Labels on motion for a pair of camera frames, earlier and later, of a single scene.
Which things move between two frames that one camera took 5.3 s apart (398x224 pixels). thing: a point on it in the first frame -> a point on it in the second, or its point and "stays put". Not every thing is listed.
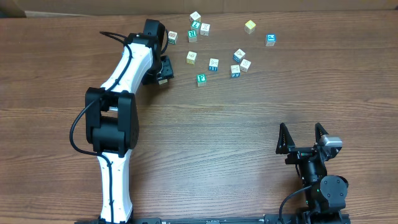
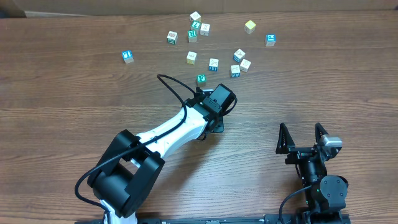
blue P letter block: (270, 40) stays put
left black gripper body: (166, 70) -> (201, 93)
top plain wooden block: (195, 16) stays put
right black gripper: (303, 153) stays put
